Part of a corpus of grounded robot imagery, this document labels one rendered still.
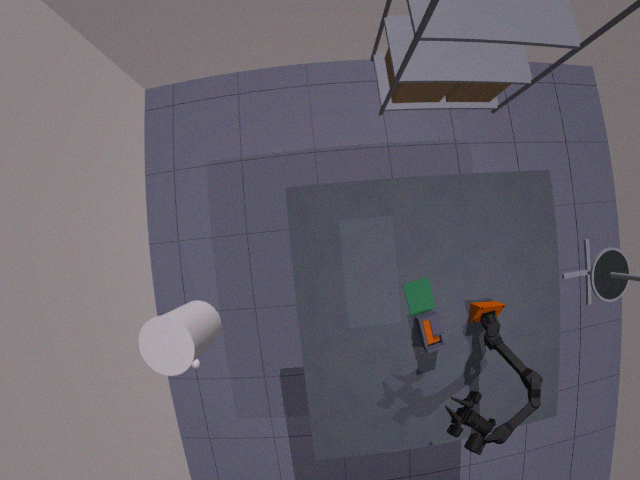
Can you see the orange l-shaped part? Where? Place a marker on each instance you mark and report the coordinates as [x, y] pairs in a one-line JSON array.
[[428, 333]]

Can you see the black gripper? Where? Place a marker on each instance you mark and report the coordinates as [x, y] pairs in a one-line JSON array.
[[469, 416]]

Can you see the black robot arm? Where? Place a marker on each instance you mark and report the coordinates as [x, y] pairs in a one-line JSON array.
[[530, 378]]

